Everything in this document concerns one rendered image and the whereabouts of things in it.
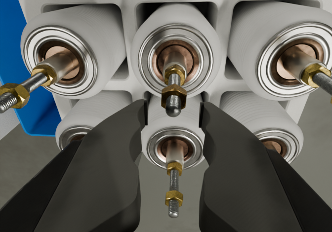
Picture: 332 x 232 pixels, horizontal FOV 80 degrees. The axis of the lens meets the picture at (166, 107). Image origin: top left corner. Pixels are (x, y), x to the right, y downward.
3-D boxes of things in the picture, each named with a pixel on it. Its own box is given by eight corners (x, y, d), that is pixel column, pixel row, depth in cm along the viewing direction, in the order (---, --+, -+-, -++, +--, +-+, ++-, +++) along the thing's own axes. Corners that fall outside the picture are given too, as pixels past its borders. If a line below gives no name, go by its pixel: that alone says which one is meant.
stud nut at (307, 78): (304, 87, 18) (309, 92, 17) (298, 72, 17) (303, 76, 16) (328, 75, 17) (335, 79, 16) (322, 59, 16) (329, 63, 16)
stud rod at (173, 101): (180, 73, 19) (180, 118, 13) (169, 73, 19) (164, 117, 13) (180, 63, 19) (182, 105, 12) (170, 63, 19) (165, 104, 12)
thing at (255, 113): (208, 109, 44) (225, 175, 29) (211, 67, 39) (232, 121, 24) (253, 108, 43) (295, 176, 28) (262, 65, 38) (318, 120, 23)
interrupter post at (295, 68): (289, 77, 21) (307, 92, 18) (276, 62, 20) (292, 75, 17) (312, 60, 20) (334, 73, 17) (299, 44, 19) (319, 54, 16)
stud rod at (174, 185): (177, 153, 25) (176, 212, 18) (180, 158, 25) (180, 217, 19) (169, 155, 25) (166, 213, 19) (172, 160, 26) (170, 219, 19)
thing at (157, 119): (189, 59, 38) (197, 109, 23) (205, 99, 43) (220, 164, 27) (145, 77, 41) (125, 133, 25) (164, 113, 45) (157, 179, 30)
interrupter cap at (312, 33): (281, 107, 23) (284, 110, 22) (238, 64, 20) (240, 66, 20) (352, 58, 19) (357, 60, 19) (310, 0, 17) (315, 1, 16)
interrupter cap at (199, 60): (125, 68, 21) (123, 71, 21) (167, 4, 18) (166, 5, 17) (181, 106, 23) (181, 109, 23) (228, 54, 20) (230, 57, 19)
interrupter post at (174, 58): (159, 64, 21) (155, 76, 18) (173, 45, 20) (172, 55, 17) (177, 77, 21) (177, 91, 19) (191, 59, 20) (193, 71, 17)
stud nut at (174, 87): (184, 107, 15) (185, 114, 14) (161, 106, 15) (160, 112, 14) (186, 83, 14) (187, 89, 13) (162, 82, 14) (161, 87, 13)
